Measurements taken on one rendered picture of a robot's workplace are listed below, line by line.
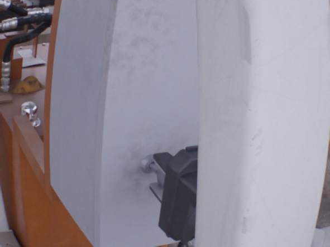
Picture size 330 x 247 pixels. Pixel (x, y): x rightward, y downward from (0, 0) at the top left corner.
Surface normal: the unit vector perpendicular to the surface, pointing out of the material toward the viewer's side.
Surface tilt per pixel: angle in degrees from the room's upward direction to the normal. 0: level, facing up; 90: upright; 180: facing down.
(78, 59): 90
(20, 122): 0
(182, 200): 90
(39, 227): 90
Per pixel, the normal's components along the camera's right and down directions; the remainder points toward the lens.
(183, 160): -0.54, -0.59
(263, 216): 0.48, 0.22
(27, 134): 0.11, -0.92
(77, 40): -0.88, 0.08
